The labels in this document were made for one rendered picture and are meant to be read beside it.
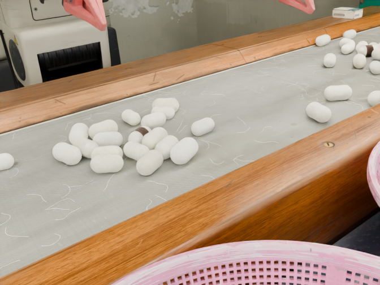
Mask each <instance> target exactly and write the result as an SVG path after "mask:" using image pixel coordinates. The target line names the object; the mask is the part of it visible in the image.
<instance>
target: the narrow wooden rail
mask: <svg viewBox="0 0 380 285"><path fill-rule="evenodd" d="M378 142H380V103H379V104H377V105H375V106H372V107H370V108H368V109H366V110H364V111H362V112H360V113H357V114H355V115H353V116H351V117H349V118H347V119H344V120H342V121H340V122H338V123H335V124H333V125H332V126H329V127H327V128H325V129H322V130H320V131H318V132H316V133H314V134H312V135H310V136H307V137H305V138H303V139H301V140H299V141H297V142H294V143H292V144H290V145H287V146H285V147H284V148H281V149H279V150H277V151H275V152H272V153H270V154H268V155H266V156H264V157H262V158H259V159H257V160H255V161H253V162H251V163H249V164H247V165H244V166H242V167H240V168H238V169H236V170H234V171H231V172H229V173H227V174H225V175H222V176H220V177H218V178H216V179H214V180H212V181H209V182H207V183H205V184H203V185H201V186H199V187H197V188H194V189H192V190H190V191H188V192H186V193H184V194H181V195H179V196H177V197H174V198H172V199H170V200H168V201H166V202H164V203H162V204H159V205H157V206H155V207H153V208H151V209H149V210H146V211H144V212H142V213H140V214H138V215H136V216H134V217H131V218H129V219H127V220H125V221H123V222H120V223H118V224H116V225H114V226H112V227H109V228H107V229H105V230H103V231H101V232H99V233H96V234H94V235H92V236H90V237H88V238H86V239H84V240H81V241H79V242H77V243H75V244H73V245H70V246H68V247H66V248H64V249H61V250H59V251H57V252H55V253H53V254H51V255H49V256H46V257H44V258H42V259H40V260H38V261H36V262H33V263H31V264H29V265H27V266H25V267H22V268H21V269H18V270H16V271H14V272H11V273H9V274H7V275H5V276H3V277H1V278H0V285H112V284H113V283H115V282H117V281H118V280H120V279H122V278H124V277H126V276H128V275H130V274H132V273H134V272H136V271H138V270H140V269H142V268H144V267H146V266H149V265H151V264H153V263H155V262H158V261H161V260H164V259H166V258H169V257H172V256H175V255H177V254H181V253H184V252H188V251H192V250H195V249H199V248H204V247H209V246H212V245H218V244H226V243H233V242H240V241H255V240H288V241H303V242H310V243H318V244H326V245H333V244H335V243H336V242H337V241H339V240H340V239H341V238H343V237H345V236H346V235H347V234H349V233H350V232H351V231H353V230H354V229H356V228H357V227H358V226H360V225H361V224H363V223H364V222H366V221H367V220H368V219H370V218H371V217H372V216H374V215H376V214H377V213H378V212H380V207H379V206H378V204H377V203H376V201H375V199H374V197H373V195H372V193H371V191H370V188H369V185H368V180H367V166H368V160H369V156H370V154H371V152H372V150H373V148H374V147H375V146H376V145H377V144H378Z"/></svg>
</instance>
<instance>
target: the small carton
mask: <svg viewBox="0 0 380 285"><path fill-rule="evenodd" d="M362 12H363V8H350V7H340V8H335V9H333V11H332V17H333V18H345V19H357V18H361V17H362Z"/></svg>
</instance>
